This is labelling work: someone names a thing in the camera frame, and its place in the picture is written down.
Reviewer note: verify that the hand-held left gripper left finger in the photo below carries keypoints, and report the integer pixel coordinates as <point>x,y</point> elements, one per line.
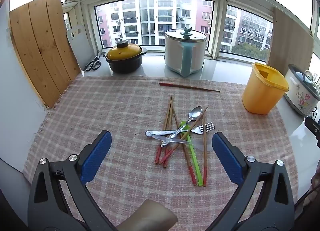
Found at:
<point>96,156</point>

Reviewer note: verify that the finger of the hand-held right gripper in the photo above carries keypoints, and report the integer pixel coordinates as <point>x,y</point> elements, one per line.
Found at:
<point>312,126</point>

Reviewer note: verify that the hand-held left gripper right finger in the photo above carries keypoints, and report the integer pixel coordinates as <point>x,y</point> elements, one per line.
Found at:
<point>228,158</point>

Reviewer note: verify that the green plastic spoon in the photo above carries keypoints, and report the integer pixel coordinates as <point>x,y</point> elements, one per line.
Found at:
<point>195,166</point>

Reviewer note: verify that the metal fork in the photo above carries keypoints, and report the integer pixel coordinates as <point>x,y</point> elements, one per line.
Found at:
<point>207,126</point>

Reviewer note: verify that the metal spoon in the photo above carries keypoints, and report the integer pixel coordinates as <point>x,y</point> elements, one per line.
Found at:
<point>195,112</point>

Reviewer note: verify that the yellow plastic container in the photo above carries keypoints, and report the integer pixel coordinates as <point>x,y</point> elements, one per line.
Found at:
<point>260,96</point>

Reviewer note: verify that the clear plastic spoon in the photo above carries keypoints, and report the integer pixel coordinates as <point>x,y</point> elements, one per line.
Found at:
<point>160,138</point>

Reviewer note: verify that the white floral slow cooker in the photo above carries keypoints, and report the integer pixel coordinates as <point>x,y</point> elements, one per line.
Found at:
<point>300,96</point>

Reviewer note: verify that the pink checked tablecloth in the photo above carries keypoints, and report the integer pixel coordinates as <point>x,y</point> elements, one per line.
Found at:
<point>112,106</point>

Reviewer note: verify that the beige rounded object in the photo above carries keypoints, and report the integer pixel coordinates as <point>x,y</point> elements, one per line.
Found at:
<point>150,216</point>

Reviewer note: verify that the light wooden board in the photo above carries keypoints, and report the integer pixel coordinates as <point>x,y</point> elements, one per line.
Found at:
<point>292,41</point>

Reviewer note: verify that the black clay pot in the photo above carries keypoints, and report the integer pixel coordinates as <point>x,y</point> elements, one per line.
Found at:
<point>125,65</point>

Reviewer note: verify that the yellow pot lid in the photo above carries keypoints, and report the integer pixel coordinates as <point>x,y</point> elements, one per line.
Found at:
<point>122,51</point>

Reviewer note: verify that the white cutting board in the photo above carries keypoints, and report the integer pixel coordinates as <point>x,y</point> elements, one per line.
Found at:
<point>80,46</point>

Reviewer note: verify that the wooden plank panel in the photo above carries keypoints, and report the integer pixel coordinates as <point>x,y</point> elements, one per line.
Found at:
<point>42,46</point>

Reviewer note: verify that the glass lid with teal knob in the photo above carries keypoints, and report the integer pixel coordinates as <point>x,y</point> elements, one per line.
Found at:
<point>186,33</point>

